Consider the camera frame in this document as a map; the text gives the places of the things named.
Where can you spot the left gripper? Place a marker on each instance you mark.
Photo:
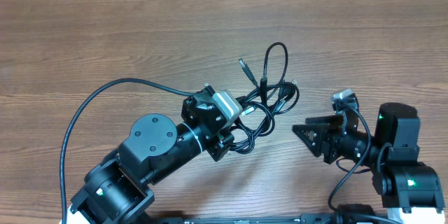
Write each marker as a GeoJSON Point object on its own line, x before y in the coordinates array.
{"type": "Point", "coordinates": [218, 144]}

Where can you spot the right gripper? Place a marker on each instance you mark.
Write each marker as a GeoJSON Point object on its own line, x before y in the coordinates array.
{"type": "Point", "coordinates": [331, 141]}

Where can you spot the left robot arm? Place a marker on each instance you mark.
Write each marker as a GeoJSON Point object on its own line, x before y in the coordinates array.
{"type": "Point", "coordinates": [117, 189]}

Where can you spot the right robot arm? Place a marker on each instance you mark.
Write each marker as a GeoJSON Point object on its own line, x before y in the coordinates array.
{"type": "Point", "coordinates": [410, 190]}

